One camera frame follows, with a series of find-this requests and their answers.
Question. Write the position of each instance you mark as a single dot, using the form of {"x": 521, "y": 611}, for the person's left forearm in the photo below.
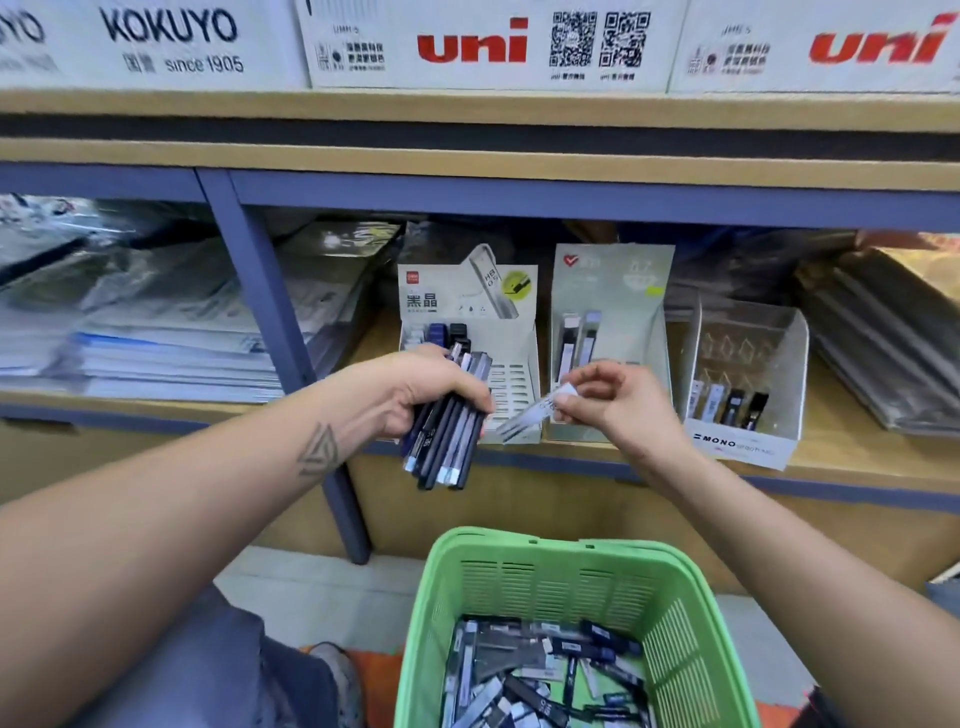
{"x": 165, "y": 555}

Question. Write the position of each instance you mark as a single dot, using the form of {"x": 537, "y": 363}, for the row of white boxes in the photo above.
{"x": 450, "y": 45}

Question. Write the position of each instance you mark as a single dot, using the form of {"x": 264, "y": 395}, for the pale green display box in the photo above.
{"x": 623, "y": 285}

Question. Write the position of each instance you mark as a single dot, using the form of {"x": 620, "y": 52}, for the person's left hand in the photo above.
{"x": 413, "y": 387}

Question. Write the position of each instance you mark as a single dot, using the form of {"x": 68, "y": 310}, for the white display box red label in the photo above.
{"x": 510, "y": 390}

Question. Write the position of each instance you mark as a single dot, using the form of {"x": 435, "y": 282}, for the clear plastic display box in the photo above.
{"x": 743, "y": 443}

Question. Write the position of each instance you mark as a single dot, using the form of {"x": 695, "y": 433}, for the person's right hand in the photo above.
{"x": 630, "y": 417}

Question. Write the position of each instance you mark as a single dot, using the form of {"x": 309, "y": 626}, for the stack of wrapped paper packs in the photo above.
{"x": 165, "y": 315}

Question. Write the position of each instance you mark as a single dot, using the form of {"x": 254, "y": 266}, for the row of HB lead cases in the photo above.
{"x": 435, "y": 333}

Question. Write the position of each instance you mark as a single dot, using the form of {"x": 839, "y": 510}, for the pile of lead cases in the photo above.
{"x": 548, "y": 675}

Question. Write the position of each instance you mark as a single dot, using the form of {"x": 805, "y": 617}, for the dark plastic-wrapped packs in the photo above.
{"x": 885, "y": 330}

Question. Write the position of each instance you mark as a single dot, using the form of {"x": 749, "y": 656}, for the green plastic basket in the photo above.
{"x": 600, "y": 570}

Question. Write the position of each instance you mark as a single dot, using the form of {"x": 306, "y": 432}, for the person's right forearm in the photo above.
{"x": 840, "y": 600}

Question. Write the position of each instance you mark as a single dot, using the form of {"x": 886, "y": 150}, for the grey sneaker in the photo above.
{"x": 338, "y": 683}

